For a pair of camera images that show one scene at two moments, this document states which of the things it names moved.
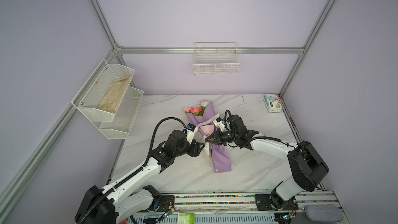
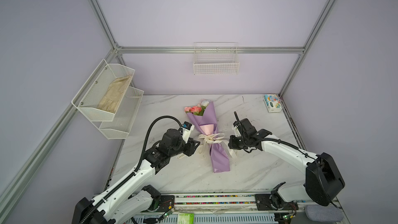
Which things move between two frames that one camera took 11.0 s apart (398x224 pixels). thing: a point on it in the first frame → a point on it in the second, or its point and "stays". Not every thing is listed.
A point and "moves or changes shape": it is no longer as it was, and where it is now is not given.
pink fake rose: (195, 110) stays
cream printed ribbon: (207, 144) moves or changes shape
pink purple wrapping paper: (220, 159) stays
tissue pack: (272, 103) stays
